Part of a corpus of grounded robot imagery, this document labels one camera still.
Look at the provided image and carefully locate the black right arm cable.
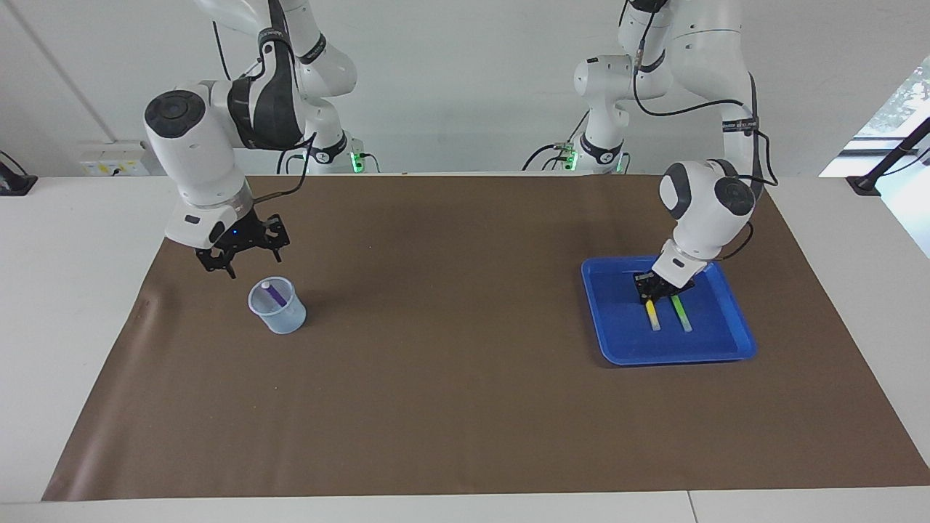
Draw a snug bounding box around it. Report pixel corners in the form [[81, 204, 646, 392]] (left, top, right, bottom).
[[211, 0, 317, 201]]

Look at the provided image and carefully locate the black clamp stand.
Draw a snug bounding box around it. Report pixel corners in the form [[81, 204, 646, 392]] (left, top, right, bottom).
[[846, 116, 930, 197]]

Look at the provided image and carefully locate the black base cable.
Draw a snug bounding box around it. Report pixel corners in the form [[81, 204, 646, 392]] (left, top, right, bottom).
[[275, 134, 315, 175], [523, 109, 589, 172]]

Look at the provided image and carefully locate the brown paper table mat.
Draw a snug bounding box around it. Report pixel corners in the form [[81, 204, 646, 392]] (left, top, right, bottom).
[[41, 173, 930, 502]]

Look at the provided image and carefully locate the black left base cable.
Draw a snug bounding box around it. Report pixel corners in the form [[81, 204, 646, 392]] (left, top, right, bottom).
[[523, 109, 589, 172]]

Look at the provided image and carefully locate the black right base cable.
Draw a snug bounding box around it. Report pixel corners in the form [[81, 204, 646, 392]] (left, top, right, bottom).
[[275, 134, 315, 175]]

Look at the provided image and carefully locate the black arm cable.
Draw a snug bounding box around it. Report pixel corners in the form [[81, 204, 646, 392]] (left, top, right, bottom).
[[211, 0, 317, 201], [631, 0, 779, 262]]

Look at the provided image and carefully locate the window with greenery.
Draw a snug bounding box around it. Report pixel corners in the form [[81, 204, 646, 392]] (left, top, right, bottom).
[[820, 54, 930, 179]]

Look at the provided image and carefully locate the black table mount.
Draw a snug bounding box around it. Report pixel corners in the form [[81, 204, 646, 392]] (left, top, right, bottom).
[[0, 150, 39, 196]]

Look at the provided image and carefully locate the blue plastic tray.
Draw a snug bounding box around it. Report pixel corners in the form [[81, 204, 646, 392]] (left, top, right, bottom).
[[581, 254, 757, 366]]

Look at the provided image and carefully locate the translucent plastic cup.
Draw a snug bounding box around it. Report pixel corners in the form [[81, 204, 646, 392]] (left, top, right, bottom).
[[248, 276, 307, 336]]

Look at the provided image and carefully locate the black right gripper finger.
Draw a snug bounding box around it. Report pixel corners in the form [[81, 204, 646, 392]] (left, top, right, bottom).
[[262, 214, 291, 264], [198, 251, 238, 280]]

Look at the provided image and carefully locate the white wall socket box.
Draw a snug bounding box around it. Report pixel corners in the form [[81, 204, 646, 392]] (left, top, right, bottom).
[[78, 140, 157, 177]]

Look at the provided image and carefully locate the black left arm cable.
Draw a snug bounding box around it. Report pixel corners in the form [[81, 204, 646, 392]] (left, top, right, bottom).
[[631, 0, 779, 262]]

